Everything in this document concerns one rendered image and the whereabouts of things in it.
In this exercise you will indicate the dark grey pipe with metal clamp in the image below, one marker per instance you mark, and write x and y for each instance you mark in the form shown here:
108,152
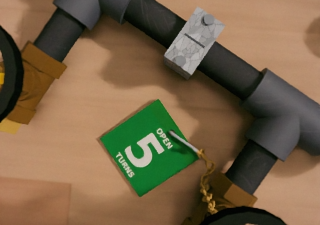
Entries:
285,116

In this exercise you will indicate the green tag with chain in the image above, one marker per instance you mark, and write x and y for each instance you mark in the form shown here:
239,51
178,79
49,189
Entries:
148,155

